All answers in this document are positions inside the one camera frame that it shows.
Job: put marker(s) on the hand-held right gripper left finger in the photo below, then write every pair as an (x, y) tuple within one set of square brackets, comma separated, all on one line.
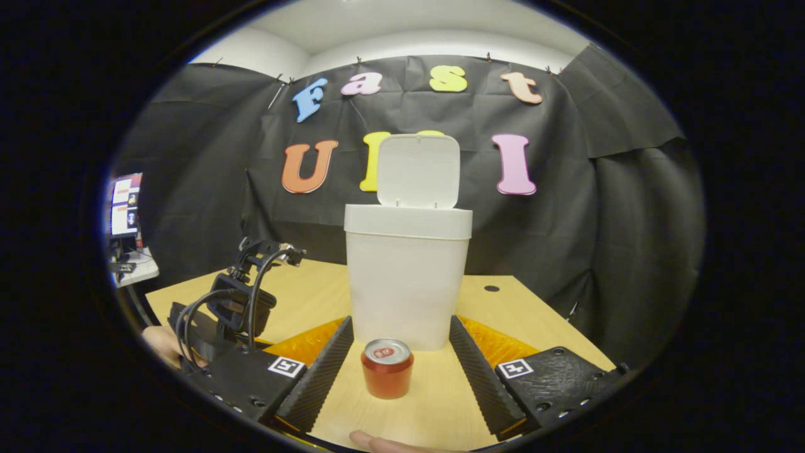
[(321, 377)]

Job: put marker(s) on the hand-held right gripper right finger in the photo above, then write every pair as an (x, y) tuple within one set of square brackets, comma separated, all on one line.
[(481, 377)]

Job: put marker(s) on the red pop can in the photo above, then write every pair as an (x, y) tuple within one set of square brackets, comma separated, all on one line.
[(387, 377)]

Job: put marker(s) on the white desktop garbage bin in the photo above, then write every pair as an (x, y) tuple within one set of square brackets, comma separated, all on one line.
[(405, 277)]

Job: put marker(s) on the wooden desktop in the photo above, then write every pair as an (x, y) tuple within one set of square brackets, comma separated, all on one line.
[(314, 296)]

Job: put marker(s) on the white side table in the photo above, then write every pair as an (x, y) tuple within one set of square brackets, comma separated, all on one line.
[(141, 274)]

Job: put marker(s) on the computer monitor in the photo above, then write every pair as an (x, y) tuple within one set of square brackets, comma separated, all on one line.
[(126, 207)]

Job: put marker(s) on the black backdrop cloth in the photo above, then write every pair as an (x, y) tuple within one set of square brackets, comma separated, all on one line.
[(566, 251)]

